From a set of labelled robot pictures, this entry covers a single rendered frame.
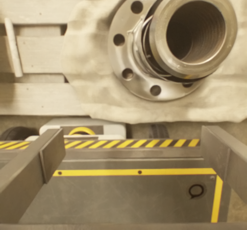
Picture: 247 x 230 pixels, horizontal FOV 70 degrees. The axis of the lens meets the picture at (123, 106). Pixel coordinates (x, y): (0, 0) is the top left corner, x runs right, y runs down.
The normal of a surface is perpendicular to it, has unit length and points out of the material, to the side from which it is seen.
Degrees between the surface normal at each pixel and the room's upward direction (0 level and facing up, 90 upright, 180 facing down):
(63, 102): 0
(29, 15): 0
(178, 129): 0
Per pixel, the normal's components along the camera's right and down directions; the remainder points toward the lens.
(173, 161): -0.01, 0.25
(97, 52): 0.86, 0.08
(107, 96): -0.48, 0.62
